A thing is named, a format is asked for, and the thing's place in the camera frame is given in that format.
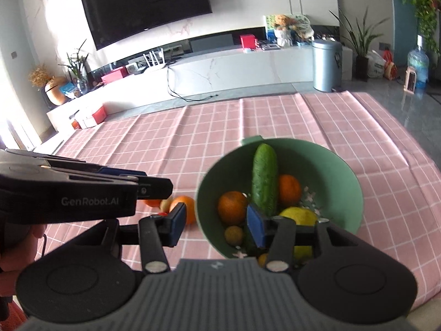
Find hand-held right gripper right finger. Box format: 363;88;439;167
246;203;348;273

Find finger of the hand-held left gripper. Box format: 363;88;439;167
45;167;174;201
5;148;148;180

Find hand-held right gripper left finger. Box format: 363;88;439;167
74;203;187;274

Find yellow-green lemon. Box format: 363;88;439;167
279;207;319;261

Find green cucumber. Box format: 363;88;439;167
251;143;278;216

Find green colander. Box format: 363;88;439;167
196;137;365;259

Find person's left hand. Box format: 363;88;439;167
0;223;48;274

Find pink checked tablecloth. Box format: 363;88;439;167
33;91;441;313

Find red and white carton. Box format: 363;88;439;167
90;106;108;125

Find flat pink box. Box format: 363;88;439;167
101;67;128;84

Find orange brown vase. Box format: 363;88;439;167
45;77;69;106

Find slim green potted plant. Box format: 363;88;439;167
58;39;91;92

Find white router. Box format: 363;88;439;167
143;49;168;68

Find red cloth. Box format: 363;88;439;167
7;298;29;323

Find dried yellow flowers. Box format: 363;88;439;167
28;64;54;88

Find white marble television console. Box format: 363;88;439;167
46;46;354;135

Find grey metal trash can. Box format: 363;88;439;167
312;39;343;92

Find tall-leaf plant in black pot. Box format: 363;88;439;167
329;7;381;81

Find beige cushion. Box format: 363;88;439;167
410;293;441;331

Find teddy bear bouquet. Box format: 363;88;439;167
272;14;299;47

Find white plastic bag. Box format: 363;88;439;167
367;50;386;78

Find round decorative fan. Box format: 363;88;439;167
293;14;312;38

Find red orange bag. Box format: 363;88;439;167
382;51;397;80

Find small white appliance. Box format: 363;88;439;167
404;66;417;92

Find blue water bottle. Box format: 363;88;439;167
407;35;430;89

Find trailing vine plant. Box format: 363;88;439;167
400;0;441;56

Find black power cable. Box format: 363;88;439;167
167;64;221;101

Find black wall television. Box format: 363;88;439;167
80;0;212;51

